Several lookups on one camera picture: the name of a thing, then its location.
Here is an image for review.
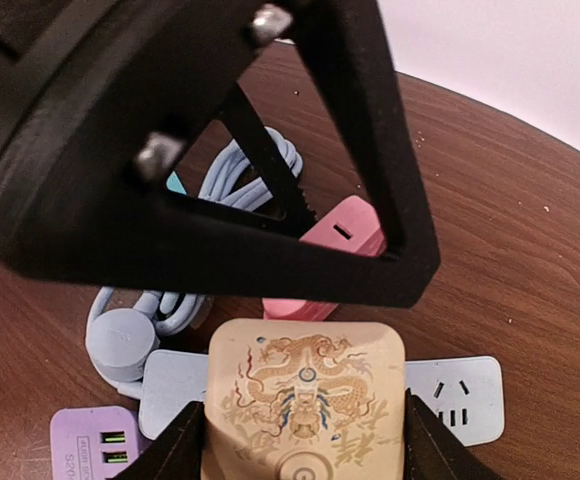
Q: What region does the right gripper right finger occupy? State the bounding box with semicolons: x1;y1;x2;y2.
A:
404;389;503;480

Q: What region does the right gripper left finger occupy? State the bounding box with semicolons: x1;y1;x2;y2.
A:
114;401;205;480

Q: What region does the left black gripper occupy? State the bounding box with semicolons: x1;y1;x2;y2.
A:
0;1;250;270

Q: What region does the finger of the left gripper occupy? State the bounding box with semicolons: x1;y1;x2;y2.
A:
139;1;441;308
219;84;315;238

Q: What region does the blue-grey power strip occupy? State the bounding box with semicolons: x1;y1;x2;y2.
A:
138;349;505;447

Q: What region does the purple power strip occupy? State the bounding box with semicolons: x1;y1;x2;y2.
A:
50;406;151;480

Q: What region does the pink cube socket adapter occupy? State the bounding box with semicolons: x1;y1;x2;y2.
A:
262;195;386;321

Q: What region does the beige cube socket adapter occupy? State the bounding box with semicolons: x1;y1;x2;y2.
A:
201;319;406;479

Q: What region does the teal power strip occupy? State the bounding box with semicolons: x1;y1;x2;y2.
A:
166;172;187;195

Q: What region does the light blue bundled cord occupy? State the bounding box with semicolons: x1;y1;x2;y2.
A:
84;127;305;399

